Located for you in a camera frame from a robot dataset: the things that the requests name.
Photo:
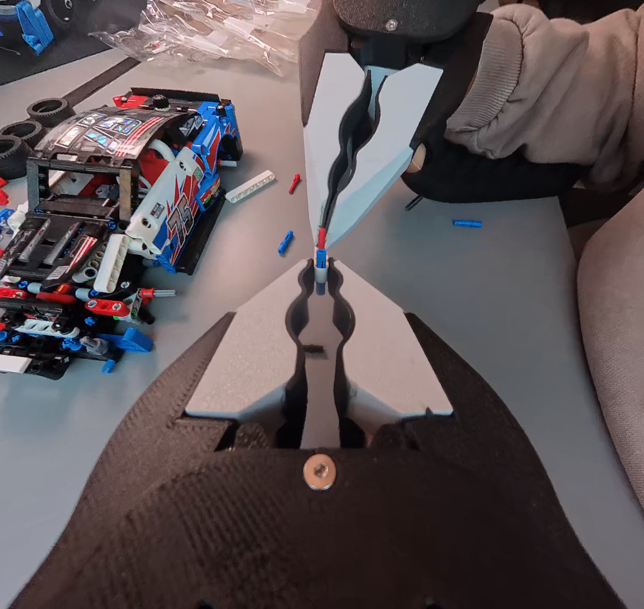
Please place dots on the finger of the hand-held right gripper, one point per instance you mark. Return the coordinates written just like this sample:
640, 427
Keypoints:
397, 126
324, 116

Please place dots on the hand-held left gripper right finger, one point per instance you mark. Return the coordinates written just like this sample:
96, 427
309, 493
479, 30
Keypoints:
397, 367

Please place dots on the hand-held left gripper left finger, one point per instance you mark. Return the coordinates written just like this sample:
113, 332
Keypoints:
236, 367

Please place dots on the red connector pin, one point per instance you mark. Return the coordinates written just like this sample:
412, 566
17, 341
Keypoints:
322, 238
294, 184

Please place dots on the white beam with pins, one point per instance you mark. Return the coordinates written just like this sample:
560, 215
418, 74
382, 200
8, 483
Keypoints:
321, 267

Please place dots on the person's right forearm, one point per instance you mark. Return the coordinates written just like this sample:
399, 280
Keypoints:
553, 91

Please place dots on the grey desk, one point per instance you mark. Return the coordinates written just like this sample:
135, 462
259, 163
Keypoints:
453, 292

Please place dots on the person's right hand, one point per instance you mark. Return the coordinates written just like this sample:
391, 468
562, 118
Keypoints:
453, 181

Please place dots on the black connector pin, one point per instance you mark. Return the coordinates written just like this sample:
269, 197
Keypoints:
313, 348

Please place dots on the loose white brick beam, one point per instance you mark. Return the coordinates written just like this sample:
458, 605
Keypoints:
250, 185

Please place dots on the blue connector pin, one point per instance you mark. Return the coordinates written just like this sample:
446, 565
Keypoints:
285, 242
108, 366
467, 223

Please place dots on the crumpled clear plastic bag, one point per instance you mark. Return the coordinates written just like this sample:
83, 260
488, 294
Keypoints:
211, 15

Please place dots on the brick-built toy race car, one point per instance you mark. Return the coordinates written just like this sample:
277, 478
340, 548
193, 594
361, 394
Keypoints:
151, 207

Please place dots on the person in beige hoodie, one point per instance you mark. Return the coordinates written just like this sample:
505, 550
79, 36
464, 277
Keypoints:
619, 342

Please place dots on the black flat strip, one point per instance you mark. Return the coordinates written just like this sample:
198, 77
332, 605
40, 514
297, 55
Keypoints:
100, 83

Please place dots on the black toy tyre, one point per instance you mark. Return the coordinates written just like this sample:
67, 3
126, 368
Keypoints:
20, 134
48, 111
12, 159

